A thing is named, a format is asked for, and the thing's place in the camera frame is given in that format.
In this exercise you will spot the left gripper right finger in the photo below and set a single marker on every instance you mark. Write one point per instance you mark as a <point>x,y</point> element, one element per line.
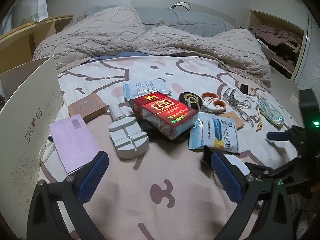
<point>274,219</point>

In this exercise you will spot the cartoon print bed sheet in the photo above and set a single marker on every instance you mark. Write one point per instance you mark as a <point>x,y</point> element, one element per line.
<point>167,193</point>

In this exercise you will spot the blue white flat sachet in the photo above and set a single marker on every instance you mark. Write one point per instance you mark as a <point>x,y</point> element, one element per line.
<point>138,89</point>

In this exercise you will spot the wooden square coaster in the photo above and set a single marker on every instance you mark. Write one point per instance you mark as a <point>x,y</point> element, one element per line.
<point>239,123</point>

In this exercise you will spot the pink booklet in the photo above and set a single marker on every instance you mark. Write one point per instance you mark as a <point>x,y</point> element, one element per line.
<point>74,142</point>

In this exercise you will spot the red cigarette carton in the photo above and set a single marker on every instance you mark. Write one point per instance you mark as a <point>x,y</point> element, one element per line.
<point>167,115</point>

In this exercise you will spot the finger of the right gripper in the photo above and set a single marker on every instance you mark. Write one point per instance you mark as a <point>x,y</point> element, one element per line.
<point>278,136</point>

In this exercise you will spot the blue floral drawstring pouch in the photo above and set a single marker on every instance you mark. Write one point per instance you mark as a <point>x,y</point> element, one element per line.
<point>266,109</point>

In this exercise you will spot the white watch repair block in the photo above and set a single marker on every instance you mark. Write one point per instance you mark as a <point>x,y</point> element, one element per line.
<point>128,138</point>

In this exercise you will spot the white shoe box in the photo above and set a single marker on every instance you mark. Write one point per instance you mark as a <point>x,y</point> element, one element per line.
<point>33,98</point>

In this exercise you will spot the brown square box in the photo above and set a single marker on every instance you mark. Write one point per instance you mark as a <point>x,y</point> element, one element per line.
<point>89,107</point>

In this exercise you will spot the blue white medicine pouch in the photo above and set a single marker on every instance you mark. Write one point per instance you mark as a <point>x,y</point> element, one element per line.
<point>216,132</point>

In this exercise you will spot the beige fluffy blanket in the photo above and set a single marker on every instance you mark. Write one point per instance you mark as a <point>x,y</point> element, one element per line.
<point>120,29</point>

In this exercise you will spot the grey pillow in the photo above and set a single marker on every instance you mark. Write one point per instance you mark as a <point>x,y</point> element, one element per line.
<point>197,23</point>

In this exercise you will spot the black binder clip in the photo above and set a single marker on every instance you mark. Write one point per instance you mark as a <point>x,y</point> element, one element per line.
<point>244,88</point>

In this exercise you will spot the wooden bedside shelf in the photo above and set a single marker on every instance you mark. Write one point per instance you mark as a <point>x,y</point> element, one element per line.
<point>18,45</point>

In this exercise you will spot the wooden wardrobe with clothes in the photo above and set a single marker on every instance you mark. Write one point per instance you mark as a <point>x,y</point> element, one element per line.
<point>282,41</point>

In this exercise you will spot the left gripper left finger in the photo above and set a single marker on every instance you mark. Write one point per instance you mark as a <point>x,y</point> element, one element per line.
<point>45,220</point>

